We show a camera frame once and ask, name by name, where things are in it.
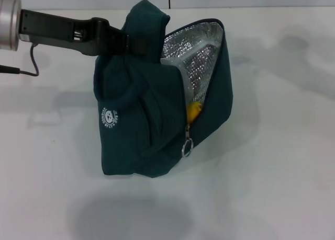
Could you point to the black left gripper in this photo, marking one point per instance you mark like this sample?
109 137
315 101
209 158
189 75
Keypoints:
52 28

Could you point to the yellow banana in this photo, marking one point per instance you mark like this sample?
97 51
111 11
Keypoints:
193 112

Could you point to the dark teal insulated lunch bag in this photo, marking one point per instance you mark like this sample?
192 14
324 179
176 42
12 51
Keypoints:
131 146

